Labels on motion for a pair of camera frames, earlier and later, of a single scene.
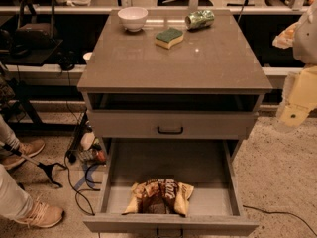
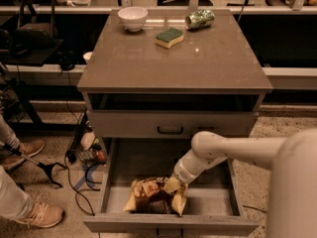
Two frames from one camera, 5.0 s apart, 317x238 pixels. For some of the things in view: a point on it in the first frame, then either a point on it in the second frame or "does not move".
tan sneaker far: [26, 149] does not move
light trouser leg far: [7, 135] does not move
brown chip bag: [164, 195] does not move
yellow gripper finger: [292, 115] -> [171, 185]
